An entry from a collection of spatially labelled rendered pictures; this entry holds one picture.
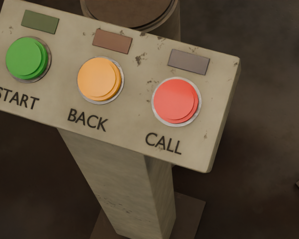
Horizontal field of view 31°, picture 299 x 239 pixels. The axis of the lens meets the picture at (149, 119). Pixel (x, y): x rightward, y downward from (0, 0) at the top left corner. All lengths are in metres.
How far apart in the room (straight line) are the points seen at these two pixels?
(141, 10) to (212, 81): 0.18
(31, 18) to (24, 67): 0.05
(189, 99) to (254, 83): 0.71
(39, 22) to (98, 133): 0.12
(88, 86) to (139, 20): 0.16
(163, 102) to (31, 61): 0.13
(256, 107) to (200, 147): 0.68
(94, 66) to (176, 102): 0.08
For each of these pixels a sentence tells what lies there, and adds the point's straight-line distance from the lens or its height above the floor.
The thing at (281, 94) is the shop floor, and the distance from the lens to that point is 1.19.
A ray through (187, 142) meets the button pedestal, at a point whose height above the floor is 0.59.
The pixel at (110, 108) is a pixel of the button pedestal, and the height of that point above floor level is 0.59.
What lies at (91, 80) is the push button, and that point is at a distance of 0.51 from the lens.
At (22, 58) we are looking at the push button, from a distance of 0.53.
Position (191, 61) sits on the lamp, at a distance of 0.50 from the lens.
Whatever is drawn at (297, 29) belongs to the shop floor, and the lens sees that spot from 1.28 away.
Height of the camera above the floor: 1.05
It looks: 66 degrees down
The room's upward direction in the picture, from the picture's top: 9 degrees counter-clockwise
